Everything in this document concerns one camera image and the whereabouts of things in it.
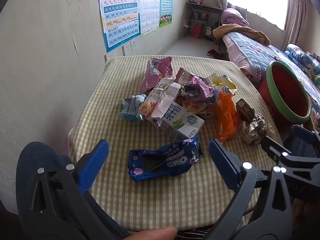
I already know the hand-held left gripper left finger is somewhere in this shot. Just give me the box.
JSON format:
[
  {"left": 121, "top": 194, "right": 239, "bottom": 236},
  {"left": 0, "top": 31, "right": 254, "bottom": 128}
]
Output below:
[{"left": 31, "top": 139, "right": 125, "bottom": 240}]

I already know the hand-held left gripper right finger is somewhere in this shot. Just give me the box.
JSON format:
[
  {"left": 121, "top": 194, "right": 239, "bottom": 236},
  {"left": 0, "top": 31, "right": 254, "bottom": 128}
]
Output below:
[{"left": 207, "top": 139, "right": 293, "bottom": 240}]

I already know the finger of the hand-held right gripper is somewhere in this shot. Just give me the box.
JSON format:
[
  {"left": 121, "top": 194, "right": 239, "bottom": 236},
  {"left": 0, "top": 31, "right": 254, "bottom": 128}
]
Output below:
[
  {"left": 261, "top": 136, "right": 320, "bottom": 170},
  {"left": 284, "top": 125, "right": 320, "bottom": 157}
]

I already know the brown paper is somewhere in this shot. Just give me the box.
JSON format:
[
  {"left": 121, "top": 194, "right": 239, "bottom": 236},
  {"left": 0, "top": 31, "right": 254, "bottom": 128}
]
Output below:
[{"left": 241, "top": 113, "right": 271, "bottom": 145}]

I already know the dark brown small packet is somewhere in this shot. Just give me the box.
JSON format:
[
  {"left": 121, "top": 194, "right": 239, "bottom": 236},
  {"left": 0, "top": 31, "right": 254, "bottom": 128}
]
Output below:
[{"left": 236, "top": 98, "right": 256, "bottom": 123}]

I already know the orange wrapper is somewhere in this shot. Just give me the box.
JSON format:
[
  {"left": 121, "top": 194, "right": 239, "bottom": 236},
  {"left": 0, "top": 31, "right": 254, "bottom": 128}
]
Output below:
[{"left": 214, "top": 92, "right": 242, "bottom": 143}]

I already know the red bin with green rim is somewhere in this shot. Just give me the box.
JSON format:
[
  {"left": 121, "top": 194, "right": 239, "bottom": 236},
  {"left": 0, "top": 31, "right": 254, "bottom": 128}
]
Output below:
[{"left": 258, "top": 60, "right": 312, "bottom": 125}]

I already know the white milk carton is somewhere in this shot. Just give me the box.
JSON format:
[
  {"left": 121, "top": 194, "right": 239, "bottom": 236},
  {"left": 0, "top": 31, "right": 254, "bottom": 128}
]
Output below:
[{"left": 157, "top": 102, "right": 205, "bottom": 140}]

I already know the blue cookie wrapper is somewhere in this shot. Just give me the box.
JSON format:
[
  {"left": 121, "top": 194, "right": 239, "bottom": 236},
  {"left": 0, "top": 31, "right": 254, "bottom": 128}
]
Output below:
[{"left": 128, "top": 137, "right": 202, "bottom": 182}]

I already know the light blue wrapper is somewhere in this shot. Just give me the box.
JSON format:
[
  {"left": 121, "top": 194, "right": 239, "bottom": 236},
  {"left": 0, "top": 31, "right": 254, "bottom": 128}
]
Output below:
[{"left": 117, "top": 94, "right": 147, "bottom": 122}]

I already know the yellow carton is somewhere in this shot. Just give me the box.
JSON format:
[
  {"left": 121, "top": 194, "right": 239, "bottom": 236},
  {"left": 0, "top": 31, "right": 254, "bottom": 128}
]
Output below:
[{"left": 207, "top": 73, "right": 237, "bottom": 96}]

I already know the purple wrapper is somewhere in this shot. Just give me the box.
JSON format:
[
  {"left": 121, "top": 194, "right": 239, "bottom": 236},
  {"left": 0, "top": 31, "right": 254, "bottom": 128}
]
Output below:
[{"left": 176, "top": 67, "right": 216, "bottom": 103}]

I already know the white pink biscuit packet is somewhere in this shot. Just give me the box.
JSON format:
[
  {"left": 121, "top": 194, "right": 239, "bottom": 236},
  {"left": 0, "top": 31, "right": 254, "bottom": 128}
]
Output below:
[{"left": 138, "top": 77, "right": 181, "bottom": 127}]

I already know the pink snack bag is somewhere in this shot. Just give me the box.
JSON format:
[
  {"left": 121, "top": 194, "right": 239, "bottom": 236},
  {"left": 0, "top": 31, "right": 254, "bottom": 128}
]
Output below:
[{"left": 139, "top": 56, "right": 174, "bottom": 96}]

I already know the person's right hand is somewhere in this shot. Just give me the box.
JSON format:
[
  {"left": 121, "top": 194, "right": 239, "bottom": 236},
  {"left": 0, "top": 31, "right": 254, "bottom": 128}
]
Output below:
[{"left": 292, "top": 198, "right": 320, "bottom": 240}]

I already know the person's left hand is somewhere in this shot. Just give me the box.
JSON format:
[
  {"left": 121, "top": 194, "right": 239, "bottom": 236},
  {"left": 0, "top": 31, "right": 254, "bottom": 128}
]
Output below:
[{"left": 130, "top": 226, "right": 178, "bottom": 240}]

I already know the folded blue bedding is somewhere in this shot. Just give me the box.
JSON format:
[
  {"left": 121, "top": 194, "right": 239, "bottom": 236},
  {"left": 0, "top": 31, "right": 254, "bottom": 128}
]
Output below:
[{"left": 284, "top": 43, "right": 320, "bottom": 68}]

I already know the pink bed sheet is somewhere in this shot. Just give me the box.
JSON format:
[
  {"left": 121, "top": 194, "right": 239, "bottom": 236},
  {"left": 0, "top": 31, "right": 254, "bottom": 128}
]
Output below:
[{"left": 223, "top": 34, "right": 262, "bottom": 82}]

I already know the bed with patchwork quilt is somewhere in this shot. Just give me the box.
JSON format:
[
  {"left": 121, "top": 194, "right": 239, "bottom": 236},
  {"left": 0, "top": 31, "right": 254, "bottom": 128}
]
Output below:
[{"left": 222, "top": 31, "right": 320, "bottom": 130}]

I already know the tan blanket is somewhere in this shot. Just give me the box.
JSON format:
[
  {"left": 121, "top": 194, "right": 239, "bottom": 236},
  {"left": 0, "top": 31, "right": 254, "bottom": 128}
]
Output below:
[{"left": 212, "top": 24, "right": 271, "bottom": 46}]

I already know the blue letter chart poster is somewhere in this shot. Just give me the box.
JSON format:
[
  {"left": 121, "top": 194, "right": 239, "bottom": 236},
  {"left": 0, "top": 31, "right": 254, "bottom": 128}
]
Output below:
[{"left": 98, "top": 0, "right": 140, "bottom": 53}]

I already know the black metal desk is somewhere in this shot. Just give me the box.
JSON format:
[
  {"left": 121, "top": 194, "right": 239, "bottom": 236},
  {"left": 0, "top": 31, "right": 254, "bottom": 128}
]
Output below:
[{"left": 184, "top": 2, "right": 225, "bottom": 39}]

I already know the teal chart poster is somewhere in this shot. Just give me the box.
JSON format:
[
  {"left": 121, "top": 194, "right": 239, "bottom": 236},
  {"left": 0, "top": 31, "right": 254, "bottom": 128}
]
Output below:
[{"left": 159, "top": 0, "right": 174, "bottom": 28}]

